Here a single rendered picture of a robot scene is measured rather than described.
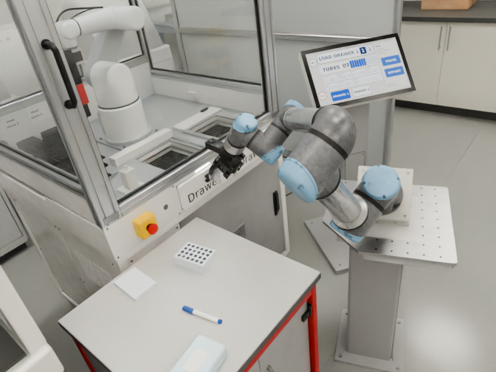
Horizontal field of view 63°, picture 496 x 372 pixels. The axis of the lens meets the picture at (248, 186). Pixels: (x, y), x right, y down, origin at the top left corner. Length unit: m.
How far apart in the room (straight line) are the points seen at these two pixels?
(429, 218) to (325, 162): 0.74
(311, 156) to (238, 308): 0.55
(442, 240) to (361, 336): 0.66
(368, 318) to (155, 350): 0.97
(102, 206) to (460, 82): 3.46
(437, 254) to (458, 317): 0.89
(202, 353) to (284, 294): 0.32
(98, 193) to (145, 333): 0.46
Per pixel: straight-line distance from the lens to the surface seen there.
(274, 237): 2.27
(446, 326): 2.27
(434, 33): 4.14
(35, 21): 1.21
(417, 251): 1.47
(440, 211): 1.66
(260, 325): 1.23
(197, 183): 1.61
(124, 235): 1.48
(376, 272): 1.67
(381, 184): 1.33
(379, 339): 1.97
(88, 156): 1.32
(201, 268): 1.39
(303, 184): 0.94
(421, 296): 2.37
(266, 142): 1.33
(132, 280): 1.45
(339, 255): 2.48
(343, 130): 0.97
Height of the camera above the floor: 1.72
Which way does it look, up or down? 32 degrees down
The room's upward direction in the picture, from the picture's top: 8 degrees counter-clockwise
